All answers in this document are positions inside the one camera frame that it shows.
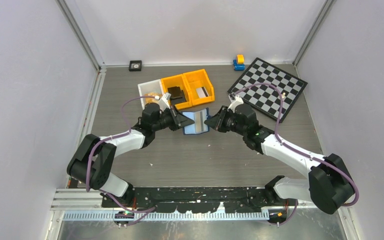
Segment small black square device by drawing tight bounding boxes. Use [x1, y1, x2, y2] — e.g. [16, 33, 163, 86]
[128, 60, 143, 72]

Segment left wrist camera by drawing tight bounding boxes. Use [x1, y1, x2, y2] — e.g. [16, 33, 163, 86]
[157, 92, 171, 111]

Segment orange plastic bin left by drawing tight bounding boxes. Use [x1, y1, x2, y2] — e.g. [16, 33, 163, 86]
[161, 74, 192, 110]

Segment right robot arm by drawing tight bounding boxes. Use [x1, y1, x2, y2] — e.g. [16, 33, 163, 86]
[204, 104, 359, 215]

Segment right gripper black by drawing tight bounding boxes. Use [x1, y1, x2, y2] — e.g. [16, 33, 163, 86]
[204, 106, 247, 137]

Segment orange plastic bin right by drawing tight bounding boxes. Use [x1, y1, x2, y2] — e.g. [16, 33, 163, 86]
[184, 69, 216, 106]

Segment black white chessboard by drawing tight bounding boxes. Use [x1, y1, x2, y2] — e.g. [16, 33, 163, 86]
[227, 57, 308, 123]

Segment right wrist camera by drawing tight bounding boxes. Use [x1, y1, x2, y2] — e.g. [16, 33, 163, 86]
[228, 94, 244, 113]

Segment white plastic bin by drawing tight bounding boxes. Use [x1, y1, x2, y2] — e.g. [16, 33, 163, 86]
[137, 79, 164, 97]

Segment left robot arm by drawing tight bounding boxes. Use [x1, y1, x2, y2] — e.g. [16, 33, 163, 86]
[66, 103, 194, 207]

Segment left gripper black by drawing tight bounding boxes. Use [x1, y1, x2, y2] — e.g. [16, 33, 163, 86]
[152, 105, 194, 132]

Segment card in orange bin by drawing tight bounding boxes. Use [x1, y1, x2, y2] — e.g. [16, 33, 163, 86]
[195, 86, 211, 99]

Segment blue leather card holder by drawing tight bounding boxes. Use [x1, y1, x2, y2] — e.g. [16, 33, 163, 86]
[182, 107, 211, 135]

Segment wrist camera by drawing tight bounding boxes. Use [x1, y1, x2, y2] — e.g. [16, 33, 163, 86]
[157, 92, 171, 111]
[228, 94, 244, 113]

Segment black object in bin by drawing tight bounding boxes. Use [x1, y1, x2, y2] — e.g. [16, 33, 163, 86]
[167, 86, 186, 105]

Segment orange plastic bin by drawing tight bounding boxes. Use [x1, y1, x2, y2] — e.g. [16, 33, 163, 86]
[161, 74, 192, 110]
[184, 69, 216, 106]

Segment tan items in white bin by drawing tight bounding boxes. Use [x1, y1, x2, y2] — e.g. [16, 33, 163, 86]
[144, 92, 162, 104]

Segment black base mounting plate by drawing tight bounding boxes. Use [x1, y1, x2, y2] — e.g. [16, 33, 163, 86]
[99, 186, 300, 215]

